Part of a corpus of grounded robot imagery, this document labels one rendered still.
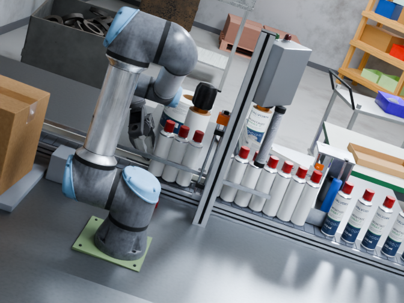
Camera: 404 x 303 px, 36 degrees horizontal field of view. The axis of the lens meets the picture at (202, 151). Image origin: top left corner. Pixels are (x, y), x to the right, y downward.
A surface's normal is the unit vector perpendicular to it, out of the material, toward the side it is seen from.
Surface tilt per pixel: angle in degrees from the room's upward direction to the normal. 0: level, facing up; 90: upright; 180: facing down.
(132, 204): 90
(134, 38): 82
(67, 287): 0
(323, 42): 90
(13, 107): 0
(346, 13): 90
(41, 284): 0
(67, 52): 90
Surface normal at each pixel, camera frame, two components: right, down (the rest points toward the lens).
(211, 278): 0.31, -0.88
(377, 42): -0.80, -0.04
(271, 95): 0.72, 0.46
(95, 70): 0.07, 0.40
